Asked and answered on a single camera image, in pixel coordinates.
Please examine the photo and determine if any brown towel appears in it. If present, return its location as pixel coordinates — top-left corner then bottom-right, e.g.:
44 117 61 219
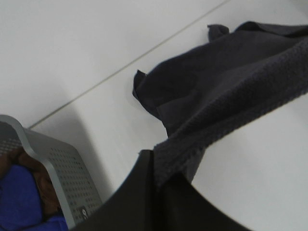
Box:
0 147 61 219

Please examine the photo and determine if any dark grey towel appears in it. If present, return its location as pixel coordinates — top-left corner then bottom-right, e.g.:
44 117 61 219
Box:
132 21 308 188

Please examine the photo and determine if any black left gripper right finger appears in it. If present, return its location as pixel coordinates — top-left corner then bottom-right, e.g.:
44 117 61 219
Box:
159 174 245 231

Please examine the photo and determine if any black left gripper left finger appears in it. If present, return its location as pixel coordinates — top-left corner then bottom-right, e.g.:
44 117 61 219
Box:
73 150 155 231

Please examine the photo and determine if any blue towel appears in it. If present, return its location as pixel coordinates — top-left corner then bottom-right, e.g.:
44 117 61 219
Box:
0 165 68 231

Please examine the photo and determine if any grey perforated plastic basket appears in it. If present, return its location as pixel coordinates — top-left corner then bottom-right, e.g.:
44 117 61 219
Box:
0 115 102 229

